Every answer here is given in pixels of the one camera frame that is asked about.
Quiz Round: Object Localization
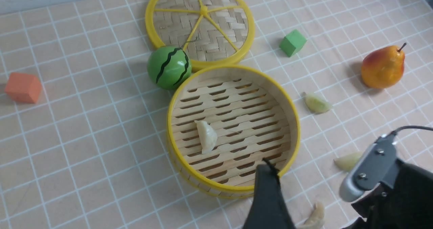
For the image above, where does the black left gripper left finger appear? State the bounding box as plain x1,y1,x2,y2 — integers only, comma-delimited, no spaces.
243,158,296,229

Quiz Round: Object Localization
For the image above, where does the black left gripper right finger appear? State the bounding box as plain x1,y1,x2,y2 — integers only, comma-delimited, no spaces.
348,163,433,229

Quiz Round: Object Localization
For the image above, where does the white dumpling bottom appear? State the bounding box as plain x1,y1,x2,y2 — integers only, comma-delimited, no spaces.
297,202,325,229

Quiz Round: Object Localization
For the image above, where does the white dumpling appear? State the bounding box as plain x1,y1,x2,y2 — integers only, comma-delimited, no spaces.
297,202,325,229
195,120,218,155

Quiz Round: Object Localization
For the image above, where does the greenish dumpling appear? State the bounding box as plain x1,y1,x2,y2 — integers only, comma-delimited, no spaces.
334,152,363,173
303,92,333,114

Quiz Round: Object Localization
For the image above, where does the bamboo steamer tray yellow rim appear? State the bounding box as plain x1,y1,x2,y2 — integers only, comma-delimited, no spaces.
166,65,301,199

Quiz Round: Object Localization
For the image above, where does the woven bamboo steamer lid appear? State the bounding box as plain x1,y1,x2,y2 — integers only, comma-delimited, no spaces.
145,0,255,72

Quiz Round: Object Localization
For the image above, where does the orange yellow toy pear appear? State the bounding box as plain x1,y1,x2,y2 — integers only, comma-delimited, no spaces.
361,42,407,89

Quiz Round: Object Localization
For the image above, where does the green foam cube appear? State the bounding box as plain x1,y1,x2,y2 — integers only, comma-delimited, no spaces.
279,29,307,58

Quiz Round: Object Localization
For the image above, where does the green toy watermelon ball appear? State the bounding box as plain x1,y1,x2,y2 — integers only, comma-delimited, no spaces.
147,46,192,90

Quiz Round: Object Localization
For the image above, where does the peach grid tablecloth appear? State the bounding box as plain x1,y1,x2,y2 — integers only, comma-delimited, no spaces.
0,0,432,229

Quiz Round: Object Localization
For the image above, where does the orange foam cube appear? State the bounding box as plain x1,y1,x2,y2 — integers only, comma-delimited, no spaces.
4,72,42,104

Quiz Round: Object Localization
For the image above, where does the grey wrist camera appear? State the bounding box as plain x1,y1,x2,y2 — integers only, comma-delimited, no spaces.
339,132,404,203

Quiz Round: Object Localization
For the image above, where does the black camera cable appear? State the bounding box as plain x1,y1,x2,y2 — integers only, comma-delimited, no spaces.
392,125,433,135

